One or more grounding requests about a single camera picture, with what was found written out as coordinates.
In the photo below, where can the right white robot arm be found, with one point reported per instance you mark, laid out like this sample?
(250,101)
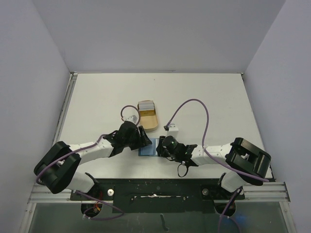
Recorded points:
(246,162)

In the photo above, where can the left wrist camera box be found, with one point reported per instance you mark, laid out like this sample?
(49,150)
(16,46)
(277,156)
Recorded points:
(133,119)

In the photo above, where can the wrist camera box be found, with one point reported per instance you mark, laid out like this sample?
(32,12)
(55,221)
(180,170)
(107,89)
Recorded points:
(133,119)
(172,130)

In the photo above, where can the beige oval tray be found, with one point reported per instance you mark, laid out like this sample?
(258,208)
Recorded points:
(149,120)

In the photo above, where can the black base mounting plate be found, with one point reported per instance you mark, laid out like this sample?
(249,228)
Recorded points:
(159,195)

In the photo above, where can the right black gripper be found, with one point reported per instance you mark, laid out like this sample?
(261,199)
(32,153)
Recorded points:
(160,148)

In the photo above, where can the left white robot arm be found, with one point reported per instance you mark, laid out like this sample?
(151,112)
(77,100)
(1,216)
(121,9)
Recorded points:
(57,170)

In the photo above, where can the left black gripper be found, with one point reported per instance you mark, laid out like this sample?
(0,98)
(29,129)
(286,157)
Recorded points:
(141,137)

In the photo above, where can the stack of credit cards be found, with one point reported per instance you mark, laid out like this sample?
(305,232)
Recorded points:
(146,105)

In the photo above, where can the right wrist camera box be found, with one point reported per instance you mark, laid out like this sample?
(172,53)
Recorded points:
(172,130)

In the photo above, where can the aluminium left side rail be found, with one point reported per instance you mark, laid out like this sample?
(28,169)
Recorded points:
(65,106)

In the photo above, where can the blue leather card holder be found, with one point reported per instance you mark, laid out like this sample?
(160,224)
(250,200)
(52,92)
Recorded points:
(150,150)

